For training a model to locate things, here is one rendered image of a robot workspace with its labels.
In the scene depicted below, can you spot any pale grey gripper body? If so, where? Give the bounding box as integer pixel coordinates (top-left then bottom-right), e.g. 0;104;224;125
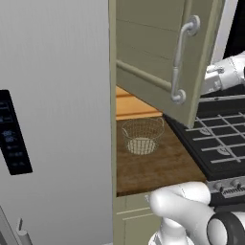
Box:
200;71;225;96

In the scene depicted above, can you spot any olive base cabinet door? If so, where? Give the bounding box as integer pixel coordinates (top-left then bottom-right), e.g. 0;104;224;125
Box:
122;212;163;245

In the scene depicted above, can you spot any black hob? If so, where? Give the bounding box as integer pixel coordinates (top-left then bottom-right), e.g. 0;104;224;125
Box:
164;94;245;207

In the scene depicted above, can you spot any grey hob knob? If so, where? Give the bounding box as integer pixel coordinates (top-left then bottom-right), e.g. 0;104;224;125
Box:
231;177;244;189
212;181;225;193

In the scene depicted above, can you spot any olive drawer front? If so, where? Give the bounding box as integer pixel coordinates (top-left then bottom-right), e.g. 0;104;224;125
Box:
116;191;153;216

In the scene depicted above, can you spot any grey fridge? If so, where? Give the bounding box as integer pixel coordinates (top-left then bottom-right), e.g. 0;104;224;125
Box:
0;0;114;245

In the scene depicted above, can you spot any grey cabinet door handle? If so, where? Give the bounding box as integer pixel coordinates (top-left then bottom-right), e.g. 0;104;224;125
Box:
169;14;202;105

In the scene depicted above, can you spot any wire basket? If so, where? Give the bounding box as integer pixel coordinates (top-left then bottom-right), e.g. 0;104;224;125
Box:
121;117;166;157

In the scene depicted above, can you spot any grey fridge handle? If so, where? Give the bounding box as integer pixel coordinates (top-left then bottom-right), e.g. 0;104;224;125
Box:
15;217;34;245

